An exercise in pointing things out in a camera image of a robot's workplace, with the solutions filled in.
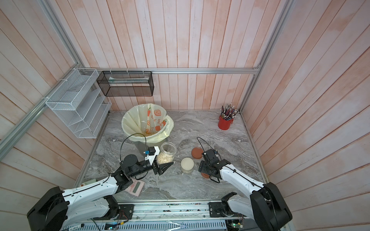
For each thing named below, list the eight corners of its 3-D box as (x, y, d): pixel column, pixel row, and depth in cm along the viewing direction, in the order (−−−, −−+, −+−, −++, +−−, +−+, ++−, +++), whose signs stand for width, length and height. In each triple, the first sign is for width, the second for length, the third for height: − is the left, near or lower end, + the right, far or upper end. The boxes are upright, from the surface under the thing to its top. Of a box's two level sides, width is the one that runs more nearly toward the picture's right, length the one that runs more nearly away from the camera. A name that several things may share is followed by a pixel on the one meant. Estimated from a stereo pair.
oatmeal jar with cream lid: (180, 174, 88) (180, 169, 82) (181, 163, 93) (180, 157, 87) (193, 174, 88) (194, 169, 82) (192, 163, 93) (193, 157, 87)
